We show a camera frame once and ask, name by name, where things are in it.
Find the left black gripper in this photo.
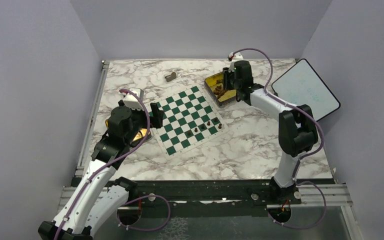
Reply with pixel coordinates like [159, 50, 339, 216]
[119, 99, 164, 145]

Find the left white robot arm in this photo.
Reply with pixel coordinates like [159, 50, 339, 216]
[38, 101, 164, 240]

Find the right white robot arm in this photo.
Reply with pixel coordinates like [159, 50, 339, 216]
[222, 60, 319, 204]

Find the gold tin with white pieces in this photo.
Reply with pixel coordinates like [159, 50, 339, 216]
[104, 119, 153, 145]

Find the gold tin with dark pieces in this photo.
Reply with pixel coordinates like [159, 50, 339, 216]
[204, 72, 236, 108]

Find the green white chess board mat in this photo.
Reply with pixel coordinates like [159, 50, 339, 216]
[151, 85, 229, 160]

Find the small grey tan clip device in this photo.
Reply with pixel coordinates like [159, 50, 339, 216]
[164, 72, 177, 82]

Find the small whiteboard tablet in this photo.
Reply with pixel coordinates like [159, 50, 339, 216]
[271, 58, 341, 121]

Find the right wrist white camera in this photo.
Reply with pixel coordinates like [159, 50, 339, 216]
[228, 52, 244, 62]

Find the wrist white camera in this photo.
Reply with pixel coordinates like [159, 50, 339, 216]
[121, 88, 144, 111]
[228, 52, 244, 62]

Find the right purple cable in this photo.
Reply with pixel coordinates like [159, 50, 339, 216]
[228, 47, 328, 230]

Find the purple cable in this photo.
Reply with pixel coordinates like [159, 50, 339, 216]
[52, 88, 172, 240]
[228, 47, 328, 230]

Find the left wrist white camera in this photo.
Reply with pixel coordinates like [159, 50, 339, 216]
[121, 88, 144, 111]

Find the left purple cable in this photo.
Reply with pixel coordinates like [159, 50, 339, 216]
[52, 88, 172, 240]

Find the black metal base frame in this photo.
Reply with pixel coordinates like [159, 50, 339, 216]
[62, 178, 354, 220]

